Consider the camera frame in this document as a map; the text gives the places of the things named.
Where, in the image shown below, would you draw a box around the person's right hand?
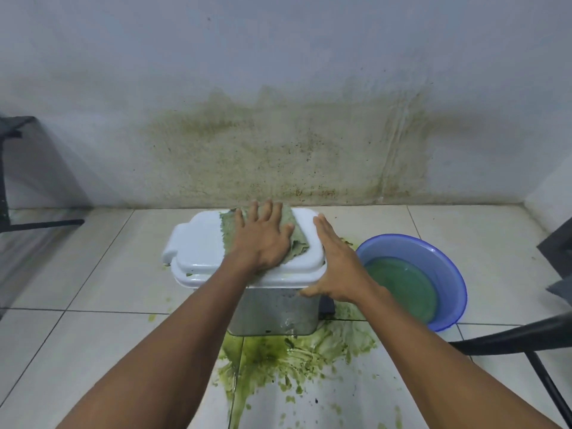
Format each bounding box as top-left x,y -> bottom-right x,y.
299,213 -> 381,305

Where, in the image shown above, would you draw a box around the person's left hand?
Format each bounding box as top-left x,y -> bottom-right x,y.
223,198 -> 296,273

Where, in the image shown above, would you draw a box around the green stained cleaning cloth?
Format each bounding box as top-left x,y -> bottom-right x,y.
218,205 -> 312,267

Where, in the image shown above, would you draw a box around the grey pedal bin white lid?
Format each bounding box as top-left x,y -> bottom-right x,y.
161,207 -> 337,337

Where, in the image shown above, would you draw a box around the person's right forearm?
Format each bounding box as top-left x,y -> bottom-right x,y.
356,284 -> 562,429

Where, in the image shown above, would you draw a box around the person's left forearm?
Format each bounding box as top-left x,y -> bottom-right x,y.
57,259 -> 252,429

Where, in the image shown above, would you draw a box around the blue plastic basin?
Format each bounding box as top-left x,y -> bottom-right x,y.
356,234 -> 468,333

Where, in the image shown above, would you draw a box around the black framed glass door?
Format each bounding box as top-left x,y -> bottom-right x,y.
536,229 -> 572,278

